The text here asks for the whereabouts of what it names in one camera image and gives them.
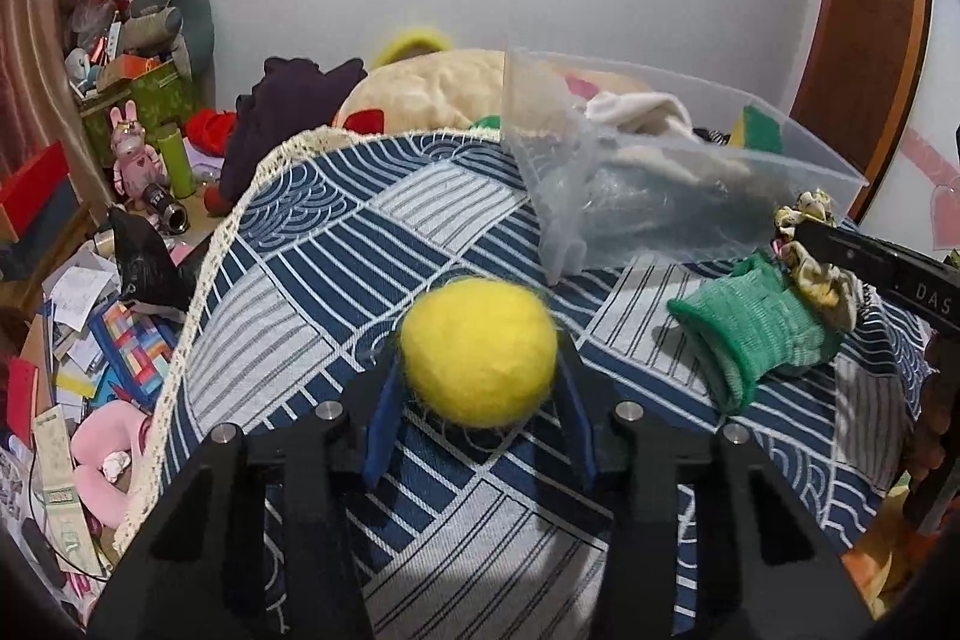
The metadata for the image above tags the large beige plush toy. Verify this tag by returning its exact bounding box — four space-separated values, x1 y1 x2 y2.
335 47 657 140

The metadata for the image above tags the pink heart decoration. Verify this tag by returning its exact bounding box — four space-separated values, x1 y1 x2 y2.
898 124 960 253

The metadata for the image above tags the clear plastic storage bin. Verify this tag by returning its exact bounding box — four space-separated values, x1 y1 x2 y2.
500 40 870 283

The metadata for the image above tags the grey-green plush pillow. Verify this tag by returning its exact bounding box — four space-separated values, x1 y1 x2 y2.
126 0 216 80

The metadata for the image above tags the striped curtain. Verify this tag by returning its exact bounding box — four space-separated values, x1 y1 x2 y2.
0 0 102 180

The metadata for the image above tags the pink rabbit figure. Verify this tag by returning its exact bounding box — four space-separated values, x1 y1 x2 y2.
109 104 164 208

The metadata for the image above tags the yellow felt ball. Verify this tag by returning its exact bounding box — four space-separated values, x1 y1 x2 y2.
400 278 560 428

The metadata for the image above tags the red cloth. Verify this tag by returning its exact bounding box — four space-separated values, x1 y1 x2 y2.
183 109 239 158

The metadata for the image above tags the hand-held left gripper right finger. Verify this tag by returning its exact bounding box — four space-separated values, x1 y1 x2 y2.
551 347 878 640

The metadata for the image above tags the green knitted sock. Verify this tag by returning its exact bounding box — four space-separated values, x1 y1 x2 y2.
667 252 846 417

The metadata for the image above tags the green cylindrical bottle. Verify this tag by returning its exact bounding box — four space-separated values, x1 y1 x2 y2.
155 123 198 199

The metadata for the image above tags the blue patterned blanket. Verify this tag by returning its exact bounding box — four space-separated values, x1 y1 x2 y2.
112 124 938 640

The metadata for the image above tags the white cloth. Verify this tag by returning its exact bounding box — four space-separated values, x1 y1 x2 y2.
584 90 700 140

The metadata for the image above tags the brown wooden door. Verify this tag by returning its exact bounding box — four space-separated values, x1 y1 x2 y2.
786 0 933 223

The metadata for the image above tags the green cardboard box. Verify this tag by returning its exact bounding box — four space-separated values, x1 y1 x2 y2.
78 56 202 170

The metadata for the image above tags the colourful checkered box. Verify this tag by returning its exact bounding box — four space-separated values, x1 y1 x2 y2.
88 301 179 410

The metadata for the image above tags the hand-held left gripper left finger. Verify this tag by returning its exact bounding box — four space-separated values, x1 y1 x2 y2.
86 340 411 640

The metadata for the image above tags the red box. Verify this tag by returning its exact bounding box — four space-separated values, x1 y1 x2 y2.
0 140 78 245

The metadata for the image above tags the pink plush toy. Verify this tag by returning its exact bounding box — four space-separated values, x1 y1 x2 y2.
70 398 157 530

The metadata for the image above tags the green and yellow cloth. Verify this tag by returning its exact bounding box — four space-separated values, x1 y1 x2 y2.
730 103 785 155

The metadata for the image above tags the pile of papers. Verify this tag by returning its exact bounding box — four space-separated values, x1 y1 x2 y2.
15 235 132 461

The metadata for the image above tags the dark purple cloth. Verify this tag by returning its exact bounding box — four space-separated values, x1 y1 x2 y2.
220 56 369 203

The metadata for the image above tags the black bag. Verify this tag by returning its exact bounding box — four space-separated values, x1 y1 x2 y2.
107 206 212 320

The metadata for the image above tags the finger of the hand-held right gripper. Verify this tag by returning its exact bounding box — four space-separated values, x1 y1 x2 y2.
793 222 905 292

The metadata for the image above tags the yellow floral fabric scrunchie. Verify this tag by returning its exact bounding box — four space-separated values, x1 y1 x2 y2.
772 189 860 334

